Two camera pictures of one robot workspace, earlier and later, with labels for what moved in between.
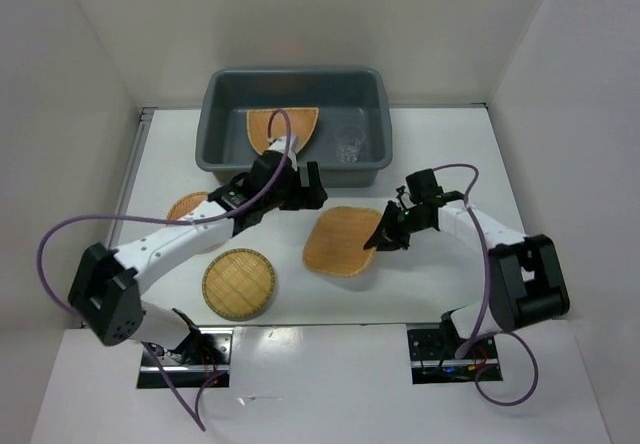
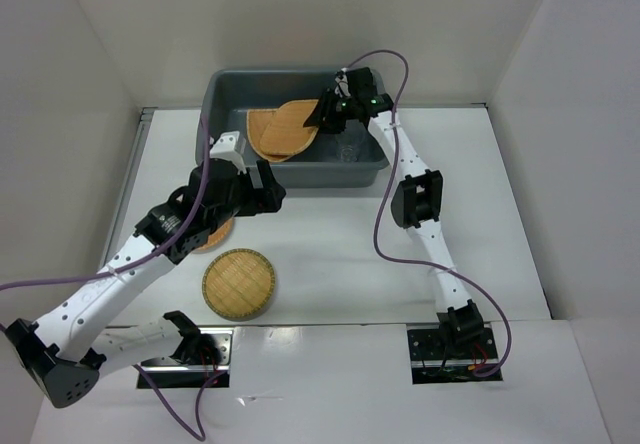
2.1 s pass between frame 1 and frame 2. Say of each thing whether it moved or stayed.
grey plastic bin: stayed
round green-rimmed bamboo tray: stayed
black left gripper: moved
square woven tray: moved
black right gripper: moved
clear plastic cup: stayed
